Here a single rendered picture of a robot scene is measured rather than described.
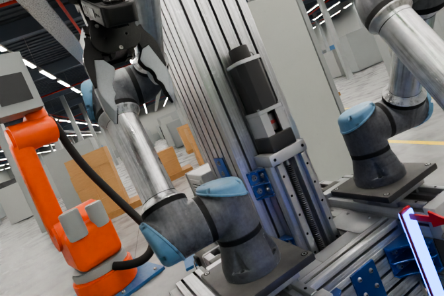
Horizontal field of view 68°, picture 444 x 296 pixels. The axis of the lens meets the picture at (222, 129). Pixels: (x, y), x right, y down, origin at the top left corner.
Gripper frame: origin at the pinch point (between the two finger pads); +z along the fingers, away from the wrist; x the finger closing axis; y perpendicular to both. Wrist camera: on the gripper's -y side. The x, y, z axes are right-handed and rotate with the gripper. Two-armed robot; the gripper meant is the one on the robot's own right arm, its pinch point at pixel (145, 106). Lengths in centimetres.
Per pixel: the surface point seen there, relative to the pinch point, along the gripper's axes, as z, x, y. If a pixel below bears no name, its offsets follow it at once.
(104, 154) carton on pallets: 7, -92, 743
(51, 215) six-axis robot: 44, 34, 355
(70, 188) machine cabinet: 61, -5, 1033
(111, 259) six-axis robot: 111, 1, 330
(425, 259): 36.8, -24.8, -16.2
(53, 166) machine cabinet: -19, 9, 1037
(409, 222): 30.7, -24.6, -16.2
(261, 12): -43, -140, 129
